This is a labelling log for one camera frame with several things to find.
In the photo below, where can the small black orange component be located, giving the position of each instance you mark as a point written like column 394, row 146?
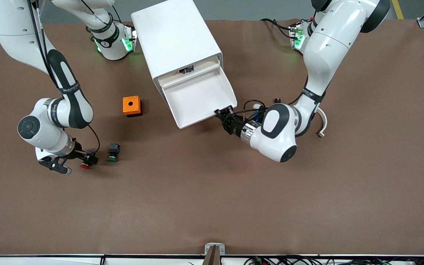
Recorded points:
column 186, row 69

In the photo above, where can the white curved plastic bracket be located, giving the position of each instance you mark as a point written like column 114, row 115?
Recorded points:
column 324, row 125

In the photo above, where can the red push button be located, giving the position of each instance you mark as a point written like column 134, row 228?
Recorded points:
column 84, row 166

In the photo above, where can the grey mount bracket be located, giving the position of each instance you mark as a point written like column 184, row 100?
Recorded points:
column 207, row 249

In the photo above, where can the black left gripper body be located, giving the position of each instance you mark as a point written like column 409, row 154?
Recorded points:
column 235, row 125

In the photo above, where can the orange box with black base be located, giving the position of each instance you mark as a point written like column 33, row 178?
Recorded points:
column 127, row 108

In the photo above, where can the white Franka right arm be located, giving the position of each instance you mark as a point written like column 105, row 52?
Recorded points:
column 17, row 29

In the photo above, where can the green push button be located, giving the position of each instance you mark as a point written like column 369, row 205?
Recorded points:
column 114, row 149

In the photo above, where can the brown table cover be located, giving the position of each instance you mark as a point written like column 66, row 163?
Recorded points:
column 212, row 202

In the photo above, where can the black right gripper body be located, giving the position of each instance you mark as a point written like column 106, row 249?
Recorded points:
column 82, row 154

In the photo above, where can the white drawer cabinet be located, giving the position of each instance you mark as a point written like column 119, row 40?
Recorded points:
column 171, row 33

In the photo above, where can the brown bar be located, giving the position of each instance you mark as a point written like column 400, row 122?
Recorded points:
column 214, row 257

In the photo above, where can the white Franka left arm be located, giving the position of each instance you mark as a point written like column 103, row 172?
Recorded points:
column 326, row 48

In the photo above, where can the white plastic drawer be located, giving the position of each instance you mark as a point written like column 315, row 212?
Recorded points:
column 197, row 99

